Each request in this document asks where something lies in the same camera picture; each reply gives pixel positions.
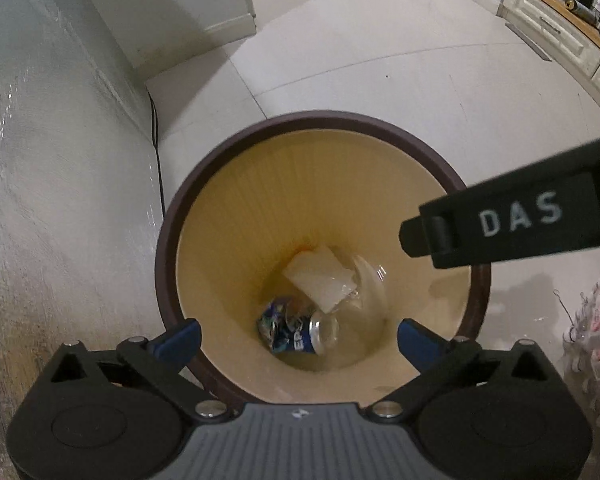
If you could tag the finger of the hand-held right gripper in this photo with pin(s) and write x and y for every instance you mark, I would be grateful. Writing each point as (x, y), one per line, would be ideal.
(422, 235)

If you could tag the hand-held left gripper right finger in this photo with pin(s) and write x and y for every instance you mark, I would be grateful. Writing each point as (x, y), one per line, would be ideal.
(415, 345)

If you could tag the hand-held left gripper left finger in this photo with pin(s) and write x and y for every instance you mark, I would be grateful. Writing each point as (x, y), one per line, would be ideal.
(180, 342)

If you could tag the beige trash bin brown rim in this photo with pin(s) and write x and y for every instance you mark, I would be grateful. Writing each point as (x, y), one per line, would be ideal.
(280, 200)

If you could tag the clear plastic container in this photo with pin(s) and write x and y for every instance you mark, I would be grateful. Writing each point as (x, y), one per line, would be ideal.
(365, 290)

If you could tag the crushed blue drink can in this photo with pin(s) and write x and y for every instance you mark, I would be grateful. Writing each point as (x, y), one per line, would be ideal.
(290, 335)

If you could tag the crumpled white plastic wrapper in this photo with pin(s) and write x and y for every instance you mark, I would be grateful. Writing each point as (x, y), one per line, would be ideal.
(315, 272)

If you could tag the cream cabinet wooden top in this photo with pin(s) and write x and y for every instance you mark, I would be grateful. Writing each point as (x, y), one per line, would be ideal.
(555, 30)

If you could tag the dark cylindrical object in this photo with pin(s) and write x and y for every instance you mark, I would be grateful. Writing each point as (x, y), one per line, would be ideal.
(580, 8)

